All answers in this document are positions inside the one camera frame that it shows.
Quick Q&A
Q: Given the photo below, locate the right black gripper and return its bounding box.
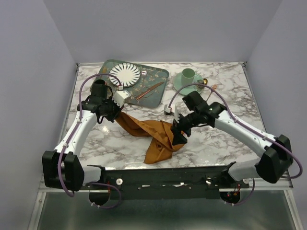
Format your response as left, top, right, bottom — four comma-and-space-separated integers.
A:
169, 110, 200, 146

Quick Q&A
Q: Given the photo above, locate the orange-brown cloth napkin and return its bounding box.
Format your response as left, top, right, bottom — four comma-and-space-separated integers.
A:
116, 112, 184, 164

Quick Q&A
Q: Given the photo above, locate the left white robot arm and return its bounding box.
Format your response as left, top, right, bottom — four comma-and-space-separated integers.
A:
42, 80, 131, 197

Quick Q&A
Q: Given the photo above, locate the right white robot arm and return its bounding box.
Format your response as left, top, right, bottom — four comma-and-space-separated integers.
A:
171, 92, 293, 188

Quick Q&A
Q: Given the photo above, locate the teal floral serving tray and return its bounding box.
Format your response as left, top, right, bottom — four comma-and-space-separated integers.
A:
97, 59, 169, 108

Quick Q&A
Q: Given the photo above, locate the white black striped plate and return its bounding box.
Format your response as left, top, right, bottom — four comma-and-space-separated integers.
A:
109, 63, 141, 88

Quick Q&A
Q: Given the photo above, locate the mint green saucer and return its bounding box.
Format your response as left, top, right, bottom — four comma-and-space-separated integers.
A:
173, 72, 204, 96

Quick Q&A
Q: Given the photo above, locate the copper table knife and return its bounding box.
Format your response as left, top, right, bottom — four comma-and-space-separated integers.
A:
136, 82, 164, 100

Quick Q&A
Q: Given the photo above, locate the mint green cup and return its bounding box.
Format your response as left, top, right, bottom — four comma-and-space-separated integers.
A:
181, 68, 195, 86

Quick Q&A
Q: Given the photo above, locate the copper fork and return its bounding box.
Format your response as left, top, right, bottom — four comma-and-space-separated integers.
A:
206, 84, 218, 101

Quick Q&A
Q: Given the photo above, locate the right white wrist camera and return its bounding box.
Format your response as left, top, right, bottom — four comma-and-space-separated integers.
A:
164, 104, 180, 123

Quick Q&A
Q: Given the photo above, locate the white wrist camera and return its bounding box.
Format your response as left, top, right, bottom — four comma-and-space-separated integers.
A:
164, 104, 180, 123
112, 90, 131, 107

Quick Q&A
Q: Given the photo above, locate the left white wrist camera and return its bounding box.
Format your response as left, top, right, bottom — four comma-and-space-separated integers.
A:
112, 90, 131, 107

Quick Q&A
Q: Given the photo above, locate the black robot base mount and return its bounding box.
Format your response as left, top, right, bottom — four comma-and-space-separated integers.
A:
83, 166, 249, 205

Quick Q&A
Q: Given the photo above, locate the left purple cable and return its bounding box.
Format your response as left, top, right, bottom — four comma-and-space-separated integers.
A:
58, 73, 125, 209

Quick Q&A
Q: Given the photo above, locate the aluminium frame rail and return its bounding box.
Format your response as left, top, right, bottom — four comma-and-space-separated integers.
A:
38, 178, 293, 192

